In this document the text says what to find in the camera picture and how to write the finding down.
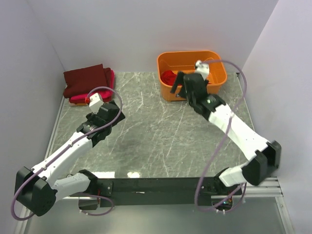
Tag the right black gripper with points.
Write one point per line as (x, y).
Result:
(179, 80)

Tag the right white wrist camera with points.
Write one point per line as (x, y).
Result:
(202, 69)

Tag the folded maroon t shirt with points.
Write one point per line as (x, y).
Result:
(72, 77)

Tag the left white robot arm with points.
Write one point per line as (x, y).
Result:
(39, 188)

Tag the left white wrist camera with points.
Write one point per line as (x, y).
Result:
(95, 102)

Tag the orange plastic basket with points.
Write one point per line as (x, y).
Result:
(185, 61)

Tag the red t shirt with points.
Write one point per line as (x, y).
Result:
(168, 77)

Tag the aluminium rail frame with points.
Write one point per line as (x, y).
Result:
(263, 211)

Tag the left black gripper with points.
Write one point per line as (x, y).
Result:
(119, 116)

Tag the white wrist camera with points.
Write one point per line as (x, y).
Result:
(95, 102)
(202, 69)

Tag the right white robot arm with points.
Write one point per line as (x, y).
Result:
(263, 157)

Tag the folded pink t shirt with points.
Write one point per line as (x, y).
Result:
(80, 90)

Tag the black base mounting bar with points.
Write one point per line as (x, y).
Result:
(158, 191)

